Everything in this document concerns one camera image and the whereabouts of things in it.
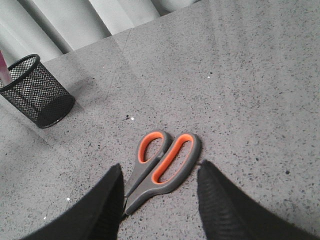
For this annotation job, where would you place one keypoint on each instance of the grey pleated curtain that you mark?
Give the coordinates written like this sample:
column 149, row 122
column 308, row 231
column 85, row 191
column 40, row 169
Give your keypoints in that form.
column 51, row 28

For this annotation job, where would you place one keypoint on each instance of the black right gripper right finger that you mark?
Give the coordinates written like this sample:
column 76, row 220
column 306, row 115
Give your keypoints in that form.
column 227, row 213

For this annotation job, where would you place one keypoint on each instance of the grey orange handled scissors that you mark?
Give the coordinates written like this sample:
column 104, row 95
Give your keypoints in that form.
column 144, row 181

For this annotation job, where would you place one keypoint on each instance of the pink highlighter pen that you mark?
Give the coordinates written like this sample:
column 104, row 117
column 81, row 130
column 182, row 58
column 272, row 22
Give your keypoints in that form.
column 5, row 76

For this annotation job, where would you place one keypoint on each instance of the black mesh pen cup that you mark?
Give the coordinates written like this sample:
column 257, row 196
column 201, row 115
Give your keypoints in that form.
column 36, row 93

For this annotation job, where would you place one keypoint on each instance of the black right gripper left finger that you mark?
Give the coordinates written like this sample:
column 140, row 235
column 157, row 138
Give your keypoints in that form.
column 96, row 216

